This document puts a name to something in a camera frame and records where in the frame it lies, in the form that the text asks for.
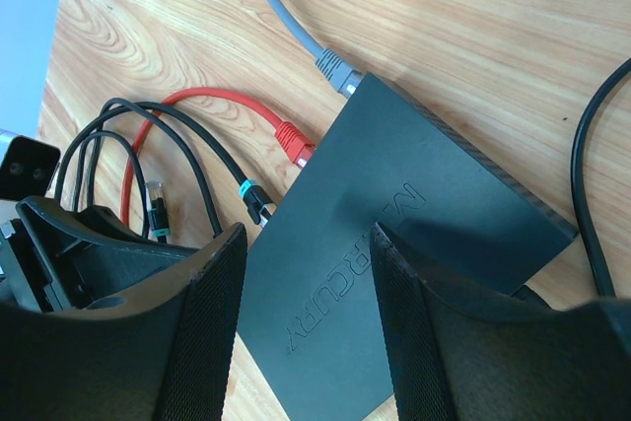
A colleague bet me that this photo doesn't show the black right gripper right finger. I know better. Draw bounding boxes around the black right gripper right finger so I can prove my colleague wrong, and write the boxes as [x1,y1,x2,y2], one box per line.
[370,224,630,420]

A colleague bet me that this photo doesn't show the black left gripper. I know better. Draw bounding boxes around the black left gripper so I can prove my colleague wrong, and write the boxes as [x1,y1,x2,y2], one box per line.
[1,196,195,313]

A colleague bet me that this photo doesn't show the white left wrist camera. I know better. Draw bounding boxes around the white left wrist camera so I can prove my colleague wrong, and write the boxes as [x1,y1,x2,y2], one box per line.
[0,129,61,201]

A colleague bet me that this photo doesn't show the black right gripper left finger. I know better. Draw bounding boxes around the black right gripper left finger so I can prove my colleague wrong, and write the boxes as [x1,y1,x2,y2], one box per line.
[1,224,247,420]

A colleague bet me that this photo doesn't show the grey ethernet cable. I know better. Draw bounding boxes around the grey ethernet cable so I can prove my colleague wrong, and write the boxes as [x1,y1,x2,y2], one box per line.
[243,0,363,96]

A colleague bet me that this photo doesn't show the black braided ethernet cable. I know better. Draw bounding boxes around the black braided ethernet cable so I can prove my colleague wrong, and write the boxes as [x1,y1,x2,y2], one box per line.
[52,98,273,240]

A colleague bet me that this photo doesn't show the black power adapter cable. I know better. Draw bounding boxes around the black power adapter cable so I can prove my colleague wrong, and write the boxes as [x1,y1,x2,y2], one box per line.
[570,56,631,300]

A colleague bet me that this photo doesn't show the black network switch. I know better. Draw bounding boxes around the black network switch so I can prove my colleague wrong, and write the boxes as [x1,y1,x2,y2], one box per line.
[238,74,577,420]

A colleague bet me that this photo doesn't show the red ethernet cable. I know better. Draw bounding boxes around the red ethernet cable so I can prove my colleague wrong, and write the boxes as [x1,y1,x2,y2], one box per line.
[120,87,316,234]

